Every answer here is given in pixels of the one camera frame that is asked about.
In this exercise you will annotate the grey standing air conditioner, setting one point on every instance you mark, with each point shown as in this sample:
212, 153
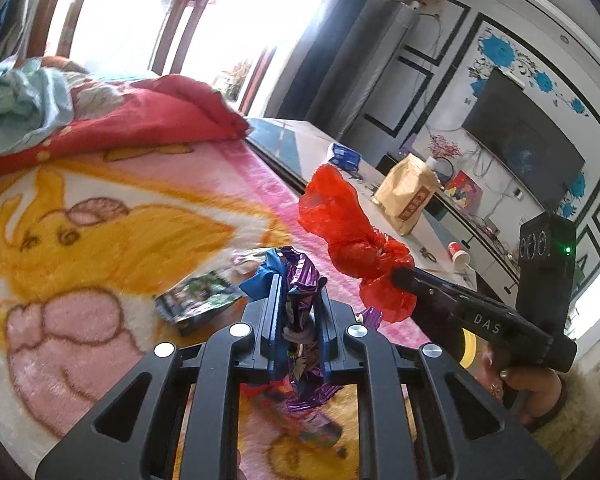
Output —
371, 48

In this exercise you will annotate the blue tissue pack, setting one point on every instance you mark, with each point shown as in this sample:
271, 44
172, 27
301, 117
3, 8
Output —
343, 157

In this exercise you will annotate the red plastic bag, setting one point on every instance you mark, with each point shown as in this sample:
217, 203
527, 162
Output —
329, 208

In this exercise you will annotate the brown paper bag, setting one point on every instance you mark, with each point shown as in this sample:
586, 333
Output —
405, 192

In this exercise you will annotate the red white paper cup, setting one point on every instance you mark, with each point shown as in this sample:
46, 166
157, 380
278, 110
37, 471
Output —
460, 258

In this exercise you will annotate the light blue cloth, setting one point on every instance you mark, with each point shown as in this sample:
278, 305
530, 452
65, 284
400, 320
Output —
35, 101

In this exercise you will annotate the white tv cabinet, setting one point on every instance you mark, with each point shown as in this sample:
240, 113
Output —
494, 254

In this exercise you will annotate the right hand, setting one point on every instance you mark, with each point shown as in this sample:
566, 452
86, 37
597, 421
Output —
546, 393

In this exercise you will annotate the red quilt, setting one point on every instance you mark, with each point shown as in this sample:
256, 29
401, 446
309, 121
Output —
171, 109

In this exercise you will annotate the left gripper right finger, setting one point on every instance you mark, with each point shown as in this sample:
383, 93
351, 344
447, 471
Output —
420, 414

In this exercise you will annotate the right fuzzy sleeve forearm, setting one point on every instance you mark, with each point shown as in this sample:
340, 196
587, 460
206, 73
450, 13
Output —
569, 433

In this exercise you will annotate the pink cartoon blanket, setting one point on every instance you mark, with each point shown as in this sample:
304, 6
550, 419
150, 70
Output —
87, 242

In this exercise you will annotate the purple foil snack wrapper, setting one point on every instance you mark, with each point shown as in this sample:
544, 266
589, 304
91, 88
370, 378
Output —
302, 284

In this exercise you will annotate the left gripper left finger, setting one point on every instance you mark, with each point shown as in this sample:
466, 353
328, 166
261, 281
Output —
176, 411

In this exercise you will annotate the dark blue curtain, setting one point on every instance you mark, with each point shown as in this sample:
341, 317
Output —
317, 63

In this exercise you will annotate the black green snack packet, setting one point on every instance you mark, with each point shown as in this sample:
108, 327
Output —
196, 300

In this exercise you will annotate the red picture box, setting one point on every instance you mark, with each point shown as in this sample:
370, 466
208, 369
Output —
464, 192

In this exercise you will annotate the yellow rim trash bin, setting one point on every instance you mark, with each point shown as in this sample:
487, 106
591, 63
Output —
470, 349

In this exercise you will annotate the brown frame window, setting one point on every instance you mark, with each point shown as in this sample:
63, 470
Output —
220, 42

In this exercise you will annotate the keys on table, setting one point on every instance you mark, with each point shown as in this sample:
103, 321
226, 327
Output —
427, 254

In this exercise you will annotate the black flat television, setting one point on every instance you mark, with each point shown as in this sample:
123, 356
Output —
523, 138

